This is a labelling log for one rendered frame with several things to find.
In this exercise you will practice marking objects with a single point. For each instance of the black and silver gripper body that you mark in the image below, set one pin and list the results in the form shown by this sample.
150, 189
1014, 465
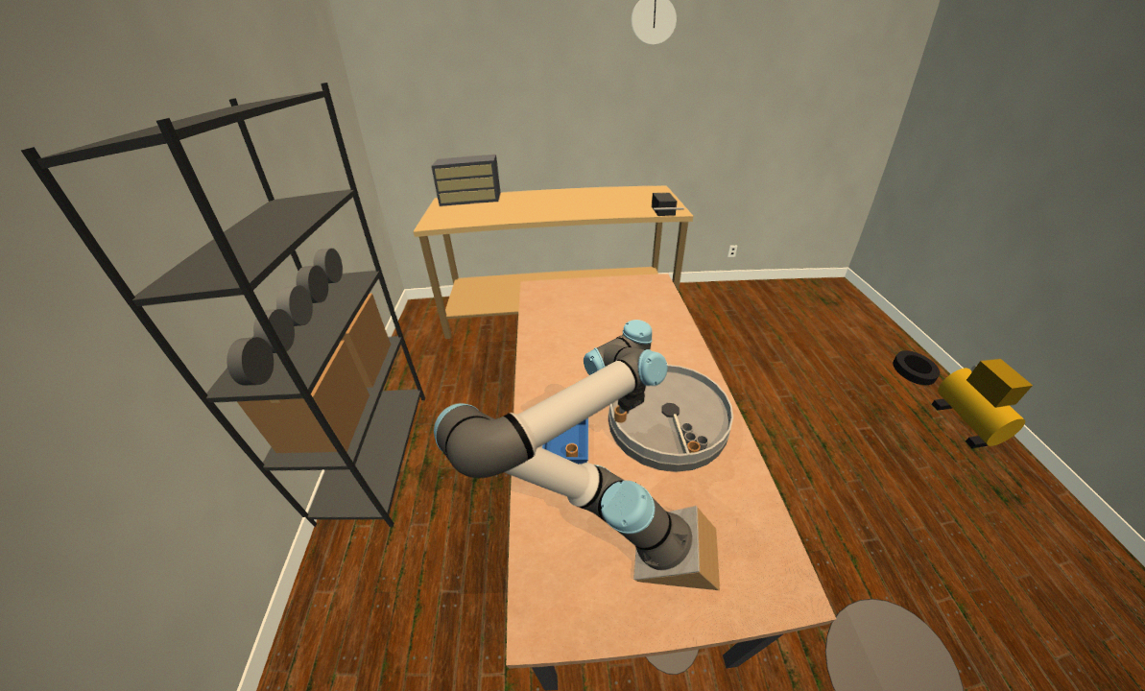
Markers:
632, 399

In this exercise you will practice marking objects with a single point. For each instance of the blue open crate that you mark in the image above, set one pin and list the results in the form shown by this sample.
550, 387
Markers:
578, 435

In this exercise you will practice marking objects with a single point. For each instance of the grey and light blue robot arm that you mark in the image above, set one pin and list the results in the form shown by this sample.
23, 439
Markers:
480, 446

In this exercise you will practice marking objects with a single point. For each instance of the grey round turning table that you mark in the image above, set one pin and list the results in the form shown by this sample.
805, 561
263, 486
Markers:
685, 395

